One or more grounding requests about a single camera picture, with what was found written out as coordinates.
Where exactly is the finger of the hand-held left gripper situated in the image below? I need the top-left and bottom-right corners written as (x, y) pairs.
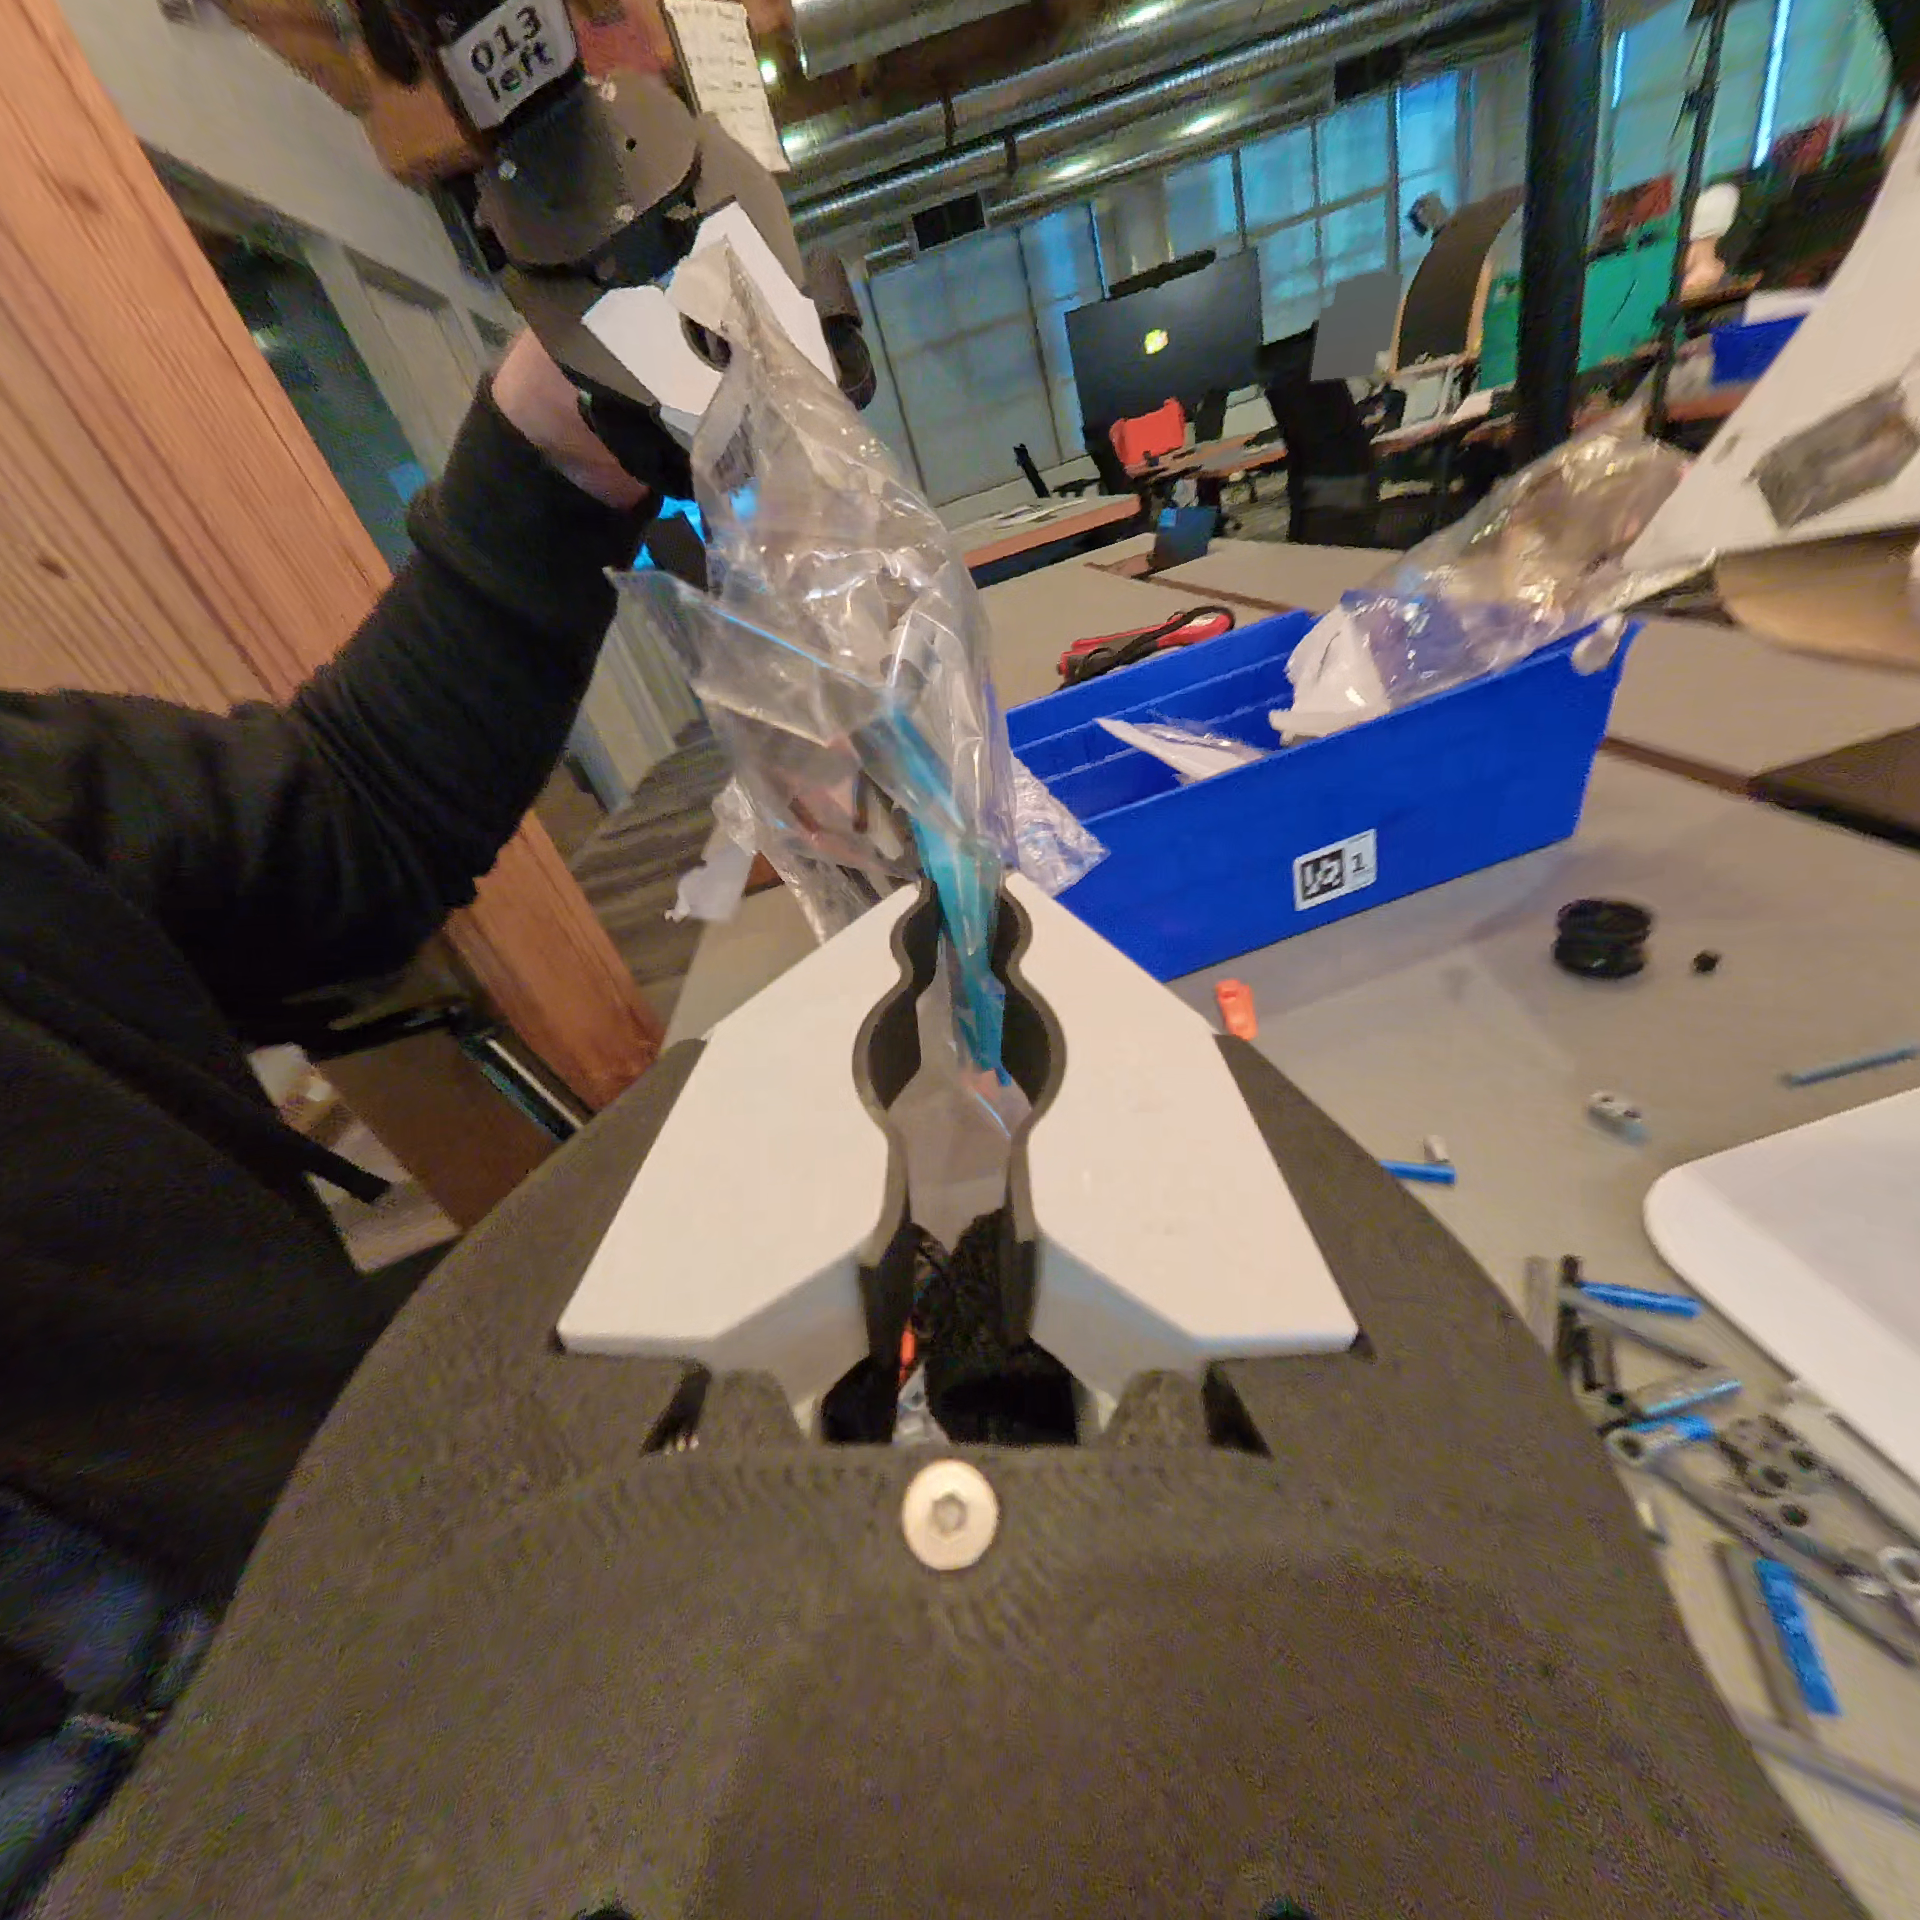
top-left (579, 282), bottom-right (734, 444)
top-left (681, 204), bottom-right (843, 390)

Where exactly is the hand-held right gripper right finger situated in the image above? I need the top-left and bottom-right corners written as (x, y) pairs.
top-left (992, 870), bottom-right (1360, 1449)

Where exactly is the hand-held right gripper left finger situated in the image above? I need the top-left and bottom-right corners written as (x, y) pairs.
top-left (555, 879), bottom-right (932, 1449)

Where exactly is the blue plastic bin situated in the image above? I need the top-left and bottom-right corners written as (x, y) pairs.
top-left (1006, 609), bottom-right (1635, 984)

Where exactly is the clear bag of building pieces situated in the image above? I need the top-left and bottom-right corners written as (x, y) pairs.
top-left (606, 250), bottom-right (1113, 1143)

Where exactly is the pile of small building pieces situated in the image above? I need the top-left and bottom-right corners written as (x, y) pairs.
top-left (1521, 1252), bottom-right (1920, 1788)

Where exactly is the clear plastic bag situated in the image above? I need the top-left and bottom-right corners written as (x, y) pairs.
top-left (1272, 406), bottom-right (1699, 746)

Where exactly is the person's left forearm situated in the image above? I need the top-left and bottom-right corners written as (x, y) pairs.
top-left (0, 383), bottom-right (708, 1053)

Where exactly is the person's left hand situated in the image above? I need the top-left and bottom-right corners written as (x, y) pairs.
top-left (494, 326), bottom-right (663, 511)

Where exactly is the white paper sign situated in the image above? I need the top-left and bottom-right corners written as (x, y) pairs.
top-left (667, 0), bottom-right (792, 172)

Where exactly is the wooden edged desk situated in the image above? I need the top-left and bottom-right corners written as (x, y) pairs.
top-left (942, 495), bottom-right (1148, 577)

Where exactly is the black monitor screen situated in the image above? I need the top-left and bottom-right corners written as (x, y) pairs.
top-left (1064, 250), bottom-right (1264, 438)

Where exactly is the white plastic bag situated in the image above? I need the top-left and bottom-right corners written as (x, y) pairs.
top-left (1092, 711), bottom-right (1275, 780)

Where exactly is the black wheel hub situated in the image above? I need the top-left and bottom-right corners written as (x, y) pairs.
top-left (1552, 897), bottom-right (1656, 979)

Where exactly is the wooden panel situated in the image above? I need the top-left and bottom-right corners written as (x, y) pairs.
top-left (0, 0), bottom-right (669, 1188)

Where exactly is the white book stand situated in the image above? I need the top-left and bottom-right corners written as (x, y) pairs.
top-left (1575, 527), bottom-right (1920, 1487)

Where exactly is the black office chair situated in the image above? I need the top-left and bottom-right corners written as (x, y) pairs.
top-left (1272, 377), bottom-right (1387, 548)

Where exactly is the black steel column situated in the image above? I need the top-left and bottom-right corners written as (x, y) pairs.
top-left (1509, 0), bottom-right (1608, 466)

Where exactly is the green panel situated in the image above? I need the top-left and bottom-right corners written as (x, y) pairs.
top-left (1477, 238), bottom-right (1726, 410)

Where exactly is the instruction booklet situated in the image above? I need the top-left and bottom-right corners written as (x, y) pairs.
top-left (1612, 149), bottom-right (1920, 601)

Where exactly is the silver ventilation duct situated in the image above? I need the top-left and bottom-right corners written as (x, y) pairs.
top-left (786, 0), bottom-right (1051, 79)

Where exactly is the red black cable bundle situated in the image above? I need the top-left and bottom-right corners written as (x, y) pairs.
top-left (1057, 604), bottom-right (1237, 683)

